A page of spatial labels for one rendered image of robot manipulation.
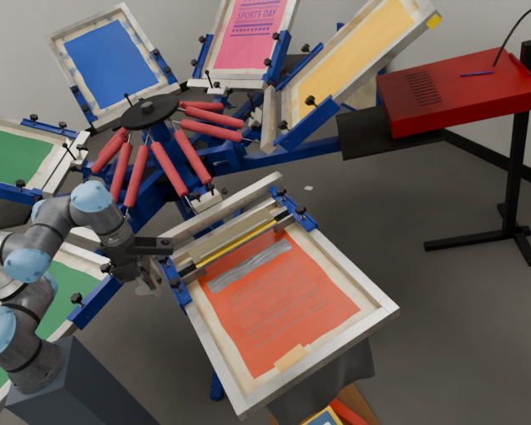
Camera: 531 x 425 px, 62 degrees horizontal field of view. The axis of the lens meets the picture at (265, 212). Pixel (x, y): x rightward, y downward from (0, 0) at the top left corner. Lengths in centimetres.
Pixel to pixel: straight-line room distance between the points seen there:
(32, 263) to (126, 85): 222
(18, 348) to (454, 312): 209
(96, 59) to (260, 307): 220
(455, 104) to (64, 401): 183
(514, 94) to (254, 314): 140
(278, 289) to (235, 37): 182
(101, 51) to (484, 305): 282
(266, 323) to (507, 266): 171
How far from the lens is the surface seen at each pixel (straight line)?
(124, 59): 324
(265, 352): 150
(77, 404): 152
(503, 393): 247
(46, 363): 146
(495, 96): 216
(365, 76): 186
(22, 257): 102
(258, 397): 140
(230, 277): 173
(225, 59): 294
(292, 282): 164
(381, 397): 243
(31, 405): 153
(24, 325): 141
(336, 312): 153
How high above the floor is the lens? 219
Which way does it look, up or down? 39 degrees down
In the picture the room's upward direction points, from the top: 20 degrees counter-clockwise
